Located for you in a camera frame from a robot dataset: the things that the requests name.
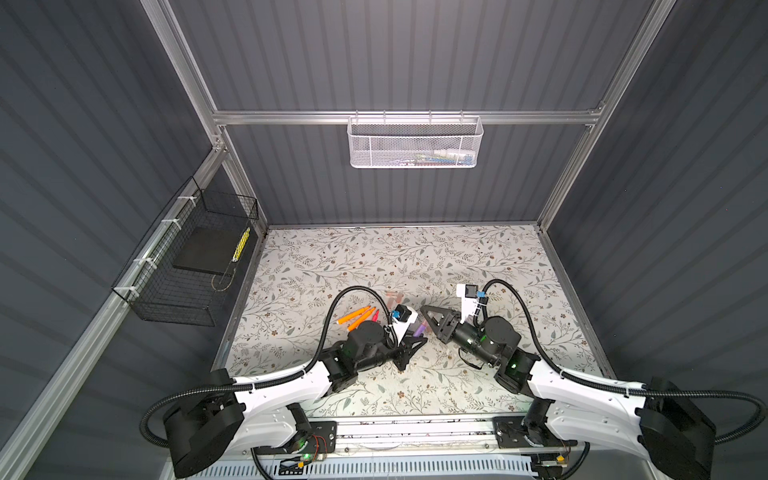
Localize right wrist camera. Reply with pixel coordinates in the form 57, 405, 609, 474
456, 283, 487, 323

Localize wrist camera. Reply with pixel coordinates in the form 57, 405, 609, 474
390, 304, 418, 326
456, 283, 487, 323

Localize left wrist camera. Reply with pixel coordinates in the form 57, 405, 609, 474
390, 304, 418, 326

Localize purple marker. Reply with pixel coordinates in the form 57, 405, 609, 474
413, 321, 428, 337

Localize orange marker far left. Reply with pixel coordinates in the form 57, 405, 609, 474
337, 306, 371, 325

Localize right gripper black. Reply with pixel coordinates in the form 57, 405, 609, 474
422, 303, 497, 369

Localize white wire mesh basket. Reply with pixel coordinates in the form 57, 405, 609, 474
346, 114, 484, 169

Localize white vented cable duct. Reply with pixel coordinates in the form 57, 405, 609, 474
182, 455, 538, 480

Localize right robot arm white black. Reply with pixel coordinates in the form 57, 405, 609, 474
420, 306, 715, 479

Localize orange marker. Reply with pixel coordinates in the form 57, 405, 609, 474
347, 307, 377, 332
337, 306, 371, 325

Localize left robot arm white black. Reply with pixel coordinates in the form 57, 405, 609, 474
163, 321, 427, 478

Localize items in white basket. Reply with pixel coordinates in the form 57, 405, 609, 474
380, 149, 477, 168

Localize black foam pad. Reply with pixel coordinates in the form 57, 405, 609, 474
172, 227, 244, 275

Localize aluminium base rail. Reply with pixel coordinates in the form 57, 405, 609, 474
173, 413, 661, 457

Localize right black corrugated cable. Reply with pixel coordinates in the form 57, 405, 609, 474
479, 278, 767, 445

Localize yellow marker in basket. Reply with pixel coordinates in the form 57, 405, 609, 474
231, 227, 251, 263

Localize black wire mesh basket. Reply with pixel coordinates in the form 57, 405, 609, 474
113, 180, 259, 327

